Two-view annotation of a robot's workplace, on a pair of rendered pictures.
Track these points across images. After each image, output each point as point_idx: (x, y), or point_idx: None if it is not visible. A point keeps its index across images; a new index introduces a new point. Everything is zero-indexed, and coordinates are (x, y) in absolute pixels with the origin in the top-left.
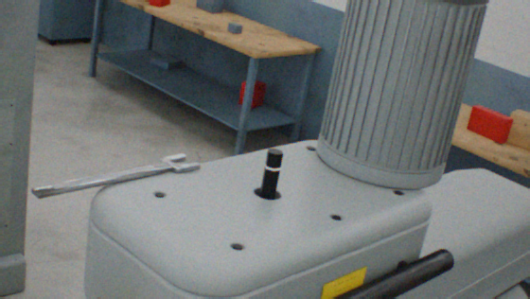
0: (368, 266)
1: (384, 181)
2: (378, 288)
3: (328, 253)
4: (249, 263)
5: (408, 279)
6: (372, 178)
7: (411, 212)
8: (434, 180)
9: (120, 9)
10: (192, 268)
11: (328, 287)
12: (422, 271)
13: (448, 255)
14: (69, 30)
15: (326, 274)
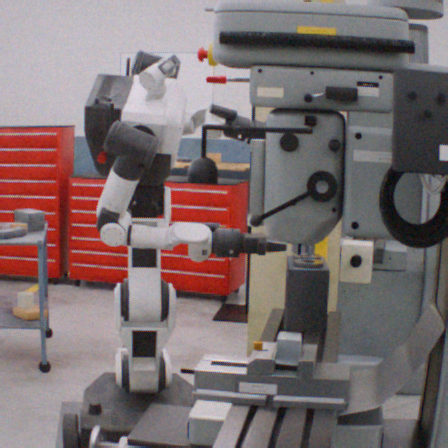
0: (338, 29)
1: (376, 4)
2: (335, 35)
3: (296, 7)
4: (241, 0)
5: (362, 38)
6: (372, 4)
7: (373, 8)
8: (410, 4)
9: None
10: (218, 2)
11: (302, 29)
12: (378, 39)
13: (410, 41)
14: None
15: (297, 20)
